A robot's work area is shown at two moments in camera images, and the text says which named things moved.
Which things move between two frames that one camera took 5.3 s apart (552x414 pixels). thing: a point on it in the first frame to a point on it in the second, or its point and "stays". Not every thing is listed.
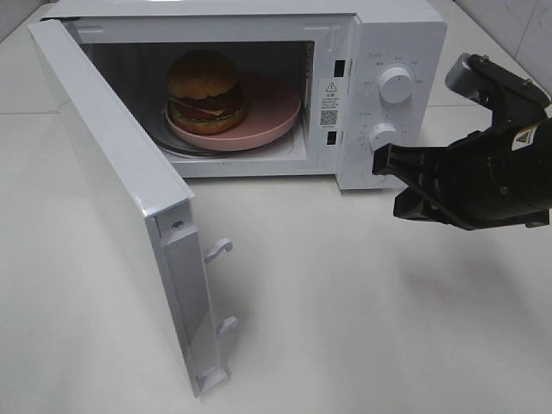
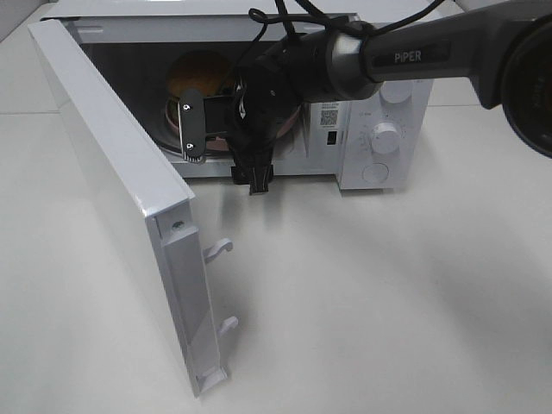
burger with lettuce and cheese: (203, 93) stays
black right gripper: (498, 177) to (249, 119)
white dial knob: (396, 84) stays
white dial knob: (382, 134) stays
